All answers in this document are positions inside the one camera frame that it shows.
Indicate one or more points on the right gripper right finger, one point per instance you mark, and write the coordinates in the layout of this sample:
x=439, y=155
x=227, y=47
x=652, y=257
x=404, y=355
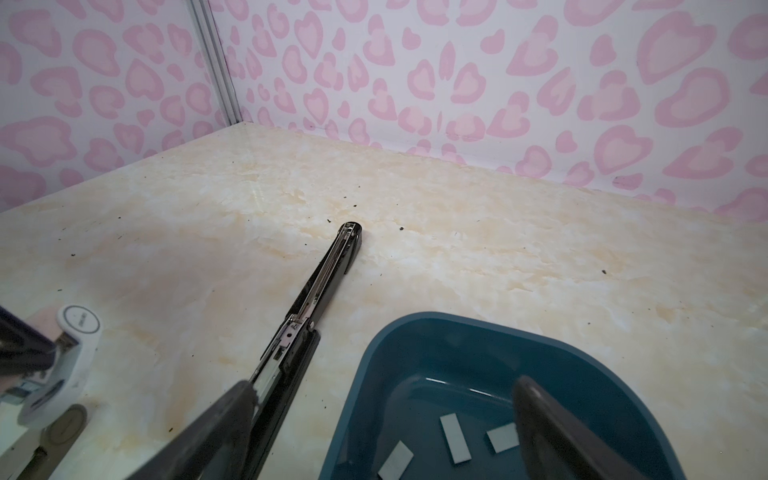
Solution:
x=556, y=445

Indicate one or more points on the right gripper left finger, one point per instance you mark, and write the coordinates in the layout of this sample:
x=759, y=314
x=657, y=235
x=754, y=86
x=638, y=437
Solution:
x=214, y=446

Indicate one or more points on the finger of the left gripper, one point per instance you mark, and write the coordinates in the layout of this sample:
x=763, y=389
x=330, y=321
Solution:
x=23, y=349

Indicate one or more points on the black stapler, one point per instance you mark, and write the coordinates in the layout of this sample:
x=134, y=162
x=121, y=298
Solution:
x=287, y=357

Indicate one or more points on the pink small stapler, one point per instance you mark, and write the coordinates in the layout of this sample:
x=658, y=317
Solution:
x=44, y=396

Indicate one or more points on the beige small stapler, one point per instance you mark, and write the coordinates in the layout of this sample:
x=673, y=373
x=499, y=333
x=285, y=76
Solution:
x=54, y=442

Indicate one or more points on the staple strip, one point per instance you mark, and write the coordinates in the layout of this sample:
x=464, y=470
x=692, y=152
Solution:
x=503, y=438
x=396, y=463
x=455, y=439

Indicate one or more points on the teal plastic tray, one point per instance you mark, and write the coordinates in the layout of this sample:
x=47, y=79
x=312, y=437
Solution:
x=429, y=364

